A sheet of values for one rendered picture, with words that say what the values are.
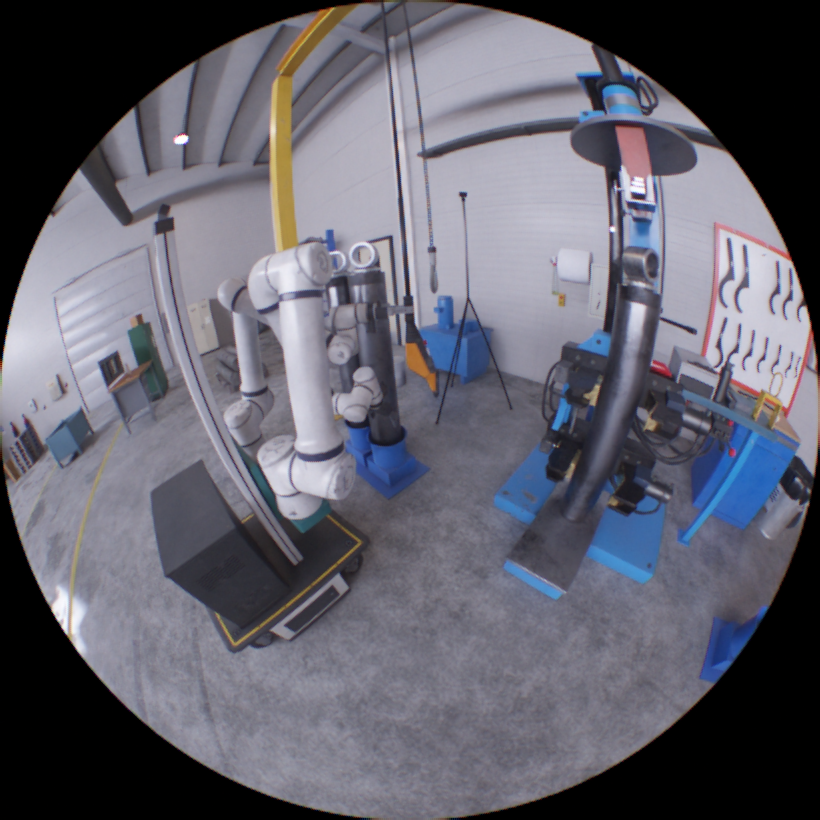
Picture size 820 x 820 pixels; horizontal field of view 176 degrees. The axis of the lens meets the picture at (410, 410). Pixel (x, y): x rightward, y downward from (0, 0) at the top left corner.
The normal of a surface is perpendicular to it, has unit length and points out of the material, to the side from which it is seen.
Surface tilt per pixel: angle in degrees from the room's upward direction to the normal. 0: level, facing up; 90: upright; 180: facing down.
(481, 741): 0
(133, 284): 90
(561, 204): 90
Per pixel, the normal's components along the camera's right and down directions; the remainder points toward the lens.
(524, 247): -0.72, 0.39
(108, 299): 0.69, 0.33
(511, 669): -0.07, -0.86
